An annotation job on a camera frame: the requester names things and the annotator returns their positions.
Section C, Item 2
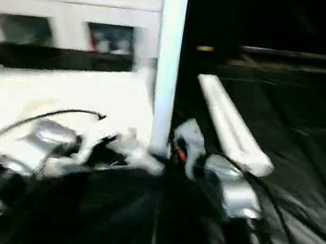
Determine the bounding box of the white plastic table leg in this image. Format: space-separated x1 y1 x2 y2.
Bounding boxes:
138 0 191 160
186 73 267 170
192 75 287 179
127 0 166 78

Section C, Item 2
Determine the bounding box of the long black bar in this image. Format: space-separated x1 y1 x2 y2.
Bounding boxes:
240 42 326 65

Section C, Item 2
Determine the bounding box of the black mat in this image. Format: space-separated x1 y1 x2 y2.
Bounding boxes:
0 19 326 244

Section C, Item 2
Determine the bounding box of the yellow label sticker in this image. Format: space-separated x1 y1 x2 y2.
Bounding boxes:
195 44 215 53

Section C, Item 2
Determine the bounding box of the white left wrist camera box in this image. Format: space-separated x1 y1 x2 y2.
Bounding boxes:
76 120 138 170

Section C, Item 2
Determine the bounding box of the black left wrist camera cable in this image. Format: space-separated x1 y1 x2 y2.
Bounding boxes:
0 97 107 180

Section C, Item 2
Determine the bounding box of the white plastic table top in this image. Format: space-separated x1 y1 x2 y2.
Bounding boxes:
0 42 180 220

